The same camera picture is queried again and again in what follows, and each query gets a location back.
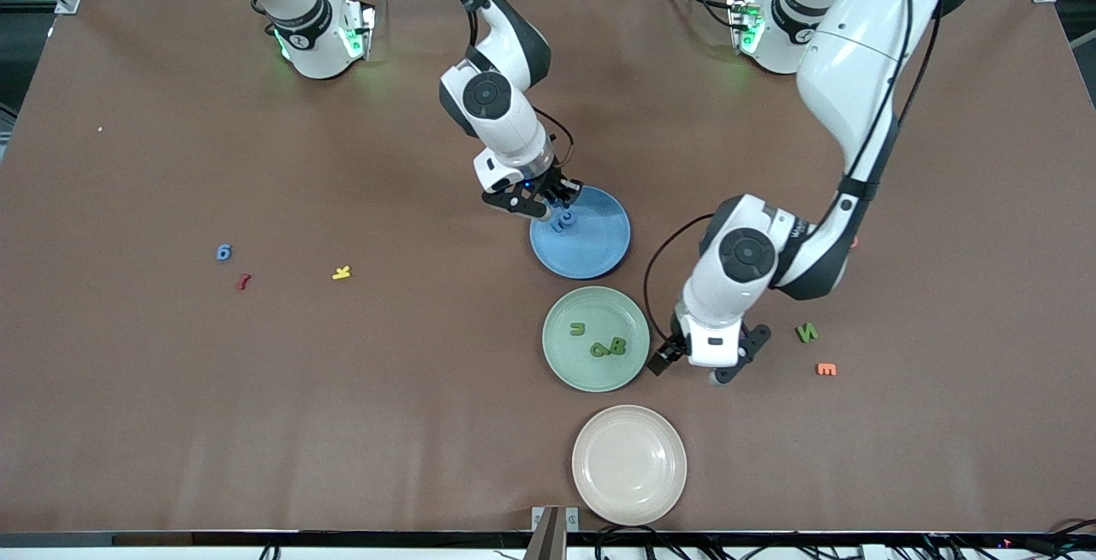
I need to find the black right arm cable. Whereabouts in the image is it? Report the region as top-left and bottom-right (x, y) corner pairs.
(428, 0), (575, 171)

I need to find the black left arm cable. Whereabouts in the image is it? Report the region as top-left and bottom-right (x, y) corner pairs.
(642, 0), (943, 347)

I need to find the pale pink plate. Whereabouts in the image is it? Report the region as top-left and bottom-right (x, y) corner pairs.
(572, 405), (688, 527)

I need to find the brown table mat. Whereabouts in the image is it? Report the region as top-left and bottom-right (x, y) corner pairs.
(0, 0), (1096, 535)

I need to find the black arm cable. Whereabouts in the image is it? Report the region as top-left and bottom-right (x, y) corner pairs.
(428, 0), (575, 171)
(642, 0), (943, 347)

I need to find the grey metal bracket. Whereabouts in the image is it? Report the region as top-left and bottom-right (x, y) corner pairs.
(531, 505), (581, 560)

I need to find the blue plate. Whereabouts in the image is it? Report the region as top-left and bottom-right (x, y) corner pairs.
(529, 185), (632, 280)

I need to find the pale green plate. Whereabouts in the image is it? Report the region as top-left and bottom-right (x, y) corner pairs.
(542, 286), (651, 393)

